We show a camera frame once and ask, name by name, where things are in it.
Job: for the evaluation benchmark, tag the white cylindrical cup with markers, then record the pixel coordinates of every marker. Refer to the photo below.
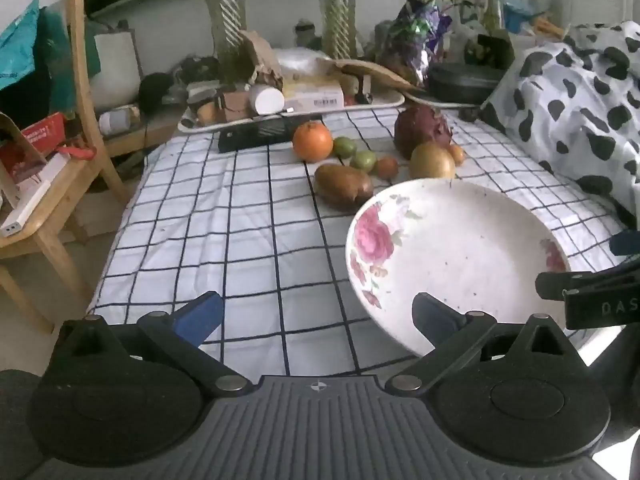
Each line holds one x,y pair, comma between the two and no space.
267,100

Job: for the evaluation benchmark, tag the purple foil bag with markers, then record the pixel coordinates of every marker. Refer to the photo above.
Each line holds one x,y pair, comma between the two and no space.
417,35

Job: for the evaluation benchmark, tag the cow print pillow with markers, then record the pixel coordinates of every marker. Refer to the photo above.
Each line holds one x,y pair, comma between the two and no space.
575,110

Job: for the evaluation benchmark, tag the white black checked sheet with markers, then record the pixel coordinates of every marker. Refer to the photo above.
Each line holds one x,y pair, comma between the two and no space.
225,240

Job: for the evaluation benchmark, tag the pale yellow cardboard box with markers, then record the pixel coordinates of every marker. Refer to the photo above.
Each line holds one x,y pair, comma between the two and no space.
312,94

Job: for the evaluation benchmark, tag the kraft paper bag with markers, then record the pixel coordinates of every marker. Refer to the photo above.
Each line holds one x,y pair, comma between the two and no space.
260,57

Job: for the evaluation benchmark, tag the white floral plate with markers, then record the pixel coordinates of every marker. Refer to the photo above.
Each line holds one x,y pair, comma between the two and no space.
465,260

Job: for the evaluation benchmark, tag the small red tomato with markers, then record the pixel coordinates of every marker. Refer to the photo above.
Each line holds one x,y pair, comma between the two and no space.
386,167

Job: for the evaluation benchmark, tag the white jar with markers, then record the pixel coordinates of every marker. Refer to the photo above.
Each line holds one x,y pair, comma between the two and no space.
115,121

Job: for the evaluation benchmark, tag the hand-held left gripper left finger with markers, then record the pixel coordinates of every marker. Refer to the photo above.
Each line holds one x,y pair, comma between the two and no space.
199,316

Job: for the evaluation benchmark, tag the black slotted tray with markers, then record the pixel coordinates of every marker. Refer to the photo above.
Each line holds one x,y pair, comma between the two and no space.
255,134

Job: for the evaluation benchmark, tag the slim glass bottle vase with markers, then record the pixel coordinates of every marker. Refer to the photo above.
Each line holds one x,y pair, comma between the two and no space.
492,12

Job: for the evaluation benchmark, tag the tall glass vase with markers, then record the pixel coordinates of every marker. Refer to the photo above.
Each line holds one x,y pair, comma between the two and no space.
336,15
229,15

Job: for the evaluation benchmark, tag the white tray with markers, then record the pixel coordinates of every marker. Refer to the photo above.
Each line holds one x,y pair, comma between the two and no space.
380,101

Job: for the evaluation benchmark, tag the dark green bag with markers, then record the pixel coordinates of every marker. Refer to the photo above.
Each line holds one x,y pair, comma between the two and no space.
55,60

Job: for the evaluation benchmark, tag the large orange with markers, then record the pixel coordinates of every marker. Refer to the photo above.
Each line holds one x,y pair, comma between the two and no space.
312,141

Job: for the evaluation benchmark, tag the clear plastic bag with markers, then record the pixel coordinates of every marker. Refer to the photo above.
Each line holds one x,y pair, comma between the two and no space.
300,62

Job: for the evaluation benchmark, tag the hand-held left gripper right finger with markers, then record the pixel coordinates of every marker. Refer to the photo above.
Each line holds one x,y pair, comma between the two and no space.
431,317

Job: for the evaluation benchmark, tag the red box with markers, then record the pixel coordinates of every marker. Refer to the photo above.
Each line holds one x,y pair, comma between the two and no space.
45,132

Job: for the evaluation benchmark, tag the green citrus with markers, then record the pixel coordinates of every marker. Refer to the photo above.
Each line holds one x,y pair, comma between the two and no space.
363,160
344,146

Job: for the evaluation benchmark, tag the black round object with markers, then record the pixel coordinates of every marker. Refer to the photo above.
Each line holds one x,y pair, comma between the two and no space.
155,92

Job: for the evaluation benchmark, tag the blue plastic bag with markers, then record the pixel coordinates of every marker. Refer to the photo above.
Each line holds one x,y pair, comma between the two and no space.
519,11

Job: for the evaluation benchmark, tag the teal plastic bag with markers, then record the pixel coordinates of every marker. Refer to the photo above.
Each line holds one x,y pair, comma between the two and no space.
20,45

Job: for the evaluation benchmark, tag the small brown box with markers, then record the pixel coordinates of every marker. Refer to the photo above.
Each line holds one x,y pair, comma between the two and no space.
234,105

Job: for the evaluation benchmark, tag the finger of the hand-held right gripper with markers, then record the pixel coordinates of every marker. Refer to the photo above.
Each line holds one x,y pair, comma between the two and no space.
555,284
627,243

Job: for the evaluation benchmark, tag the white bin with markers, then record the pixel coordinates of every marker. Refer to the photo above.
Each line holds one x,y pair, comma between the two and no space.
117,70

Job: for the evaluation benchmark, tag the wooden chair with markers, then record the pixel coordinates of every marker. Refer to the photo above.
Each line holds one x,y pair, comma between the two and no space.
50,180

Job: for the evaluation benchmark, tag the small orange tangerine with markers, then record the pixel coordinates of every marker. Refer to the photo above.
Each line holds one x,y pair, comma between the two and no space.
457,154

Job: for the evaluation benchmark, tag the long white box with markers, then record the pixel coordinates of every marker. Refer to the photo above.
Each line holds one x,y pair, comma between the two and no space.
30,200

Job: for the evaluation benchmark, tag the yellow asian pear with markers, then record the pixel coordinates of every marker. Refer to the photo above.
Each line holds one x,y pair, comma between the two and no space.
432,161

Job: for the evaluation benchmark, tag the brown cardboard box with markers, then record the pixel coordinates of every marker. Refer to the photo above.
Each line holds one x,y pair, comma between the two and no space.
9,132

